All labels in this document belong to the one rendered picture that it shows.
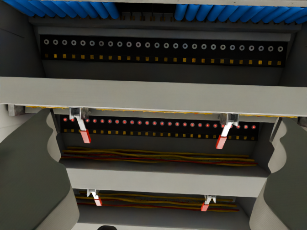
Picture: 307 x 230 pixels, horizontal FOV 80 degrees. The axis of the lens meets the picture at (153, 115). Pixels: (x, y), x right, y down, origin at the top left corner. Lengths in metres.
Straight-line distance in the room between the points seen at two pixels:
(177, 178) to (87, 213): 0.37
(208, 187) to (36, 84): 0.38
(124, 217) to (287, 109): 0.52
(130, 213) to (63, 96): 0.46
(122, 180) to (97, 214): 0.28
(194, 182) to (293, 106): 0.23
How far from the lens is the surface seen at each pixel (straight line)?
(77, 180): 0.46
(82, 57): 0.46
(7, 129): 0.47
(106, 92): 0.31
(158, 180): 0.42
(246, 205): 0.74
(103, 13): 0.39
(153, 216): 0.66
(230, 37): 0.46
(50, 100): 0.35
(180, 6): 0.35
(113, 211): 0.69
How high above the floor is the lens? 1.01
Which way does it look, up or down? 29 degrees up
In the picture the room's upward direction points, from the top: 178 degrees counter-clockwise
